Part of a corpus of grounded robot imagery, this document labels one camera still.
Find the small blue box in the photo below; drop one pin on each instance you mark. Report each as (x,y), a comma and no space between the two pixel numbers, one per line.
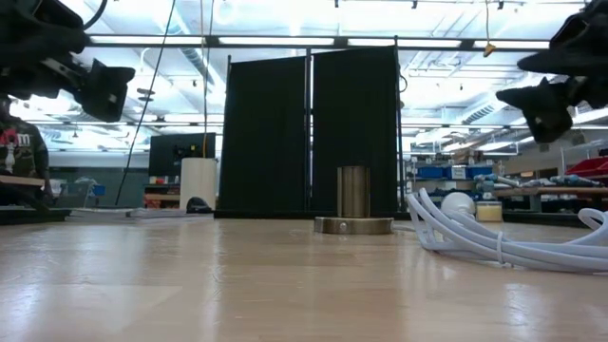
(99,190)

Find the black dome-shaped object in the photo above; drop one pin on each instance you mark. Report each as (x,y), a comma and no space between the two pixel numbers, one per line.
(198,206)

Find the person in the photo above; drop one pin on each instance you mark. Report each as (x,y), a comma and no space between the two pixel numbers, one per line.
(19,152)

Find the red storage bin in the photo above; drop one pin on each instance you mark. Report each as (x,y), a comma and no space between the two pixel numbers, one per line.
(591,167)

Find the brass lamp socket base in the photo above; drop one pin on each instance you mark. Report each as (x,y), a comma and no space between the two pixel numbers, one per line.
(354,223)

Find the blue storage bin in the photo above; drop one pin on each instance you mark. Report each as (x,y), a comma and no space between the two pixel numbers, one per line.
(480,171)
(432,172)

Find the yellow hanging tag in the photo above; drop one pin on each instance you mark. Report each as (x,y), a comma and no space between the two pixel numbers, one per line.
(489,49)

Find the low wooden shelf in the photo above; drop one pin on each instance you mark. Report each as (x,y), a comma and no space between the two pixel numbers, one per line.
(161,196)

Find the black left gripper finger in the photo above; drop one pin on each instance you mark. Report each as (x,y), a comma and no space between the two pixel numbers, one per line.
(107,90)

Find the white cylindrical container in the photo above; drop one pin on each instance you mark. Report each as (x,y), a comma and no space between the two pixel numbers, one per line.
(199,185)

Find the black monitor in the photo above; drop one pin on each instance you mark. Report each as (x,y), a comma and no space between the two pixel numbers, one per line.
(176,152)

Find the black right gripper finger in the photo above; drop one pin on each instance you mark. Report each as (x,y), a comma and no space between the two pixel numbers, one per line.
(560,62)
(541,109)

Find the white frosted light bulb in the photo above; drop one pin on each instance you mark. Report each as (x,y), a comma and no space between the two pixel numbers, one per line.
(458,202)

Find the wooden side table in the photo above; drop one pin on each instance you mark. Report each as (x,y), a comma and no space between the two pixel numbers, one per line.
(19,181)

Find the wooden workbench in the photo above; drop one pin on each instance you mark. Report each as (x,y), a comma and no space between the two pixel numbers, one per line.
(546,192)

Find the small yellow candle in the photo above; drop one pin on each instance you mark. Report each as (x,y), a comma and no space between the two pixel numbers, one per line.
(489,211)

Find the black overhead frame beam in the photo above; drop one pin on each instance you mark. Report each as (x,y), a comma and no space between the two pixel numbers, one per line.
(339,42)

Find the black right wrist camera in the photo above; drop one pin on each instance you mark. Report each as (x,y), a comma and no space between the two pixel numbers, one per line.
(586,28)

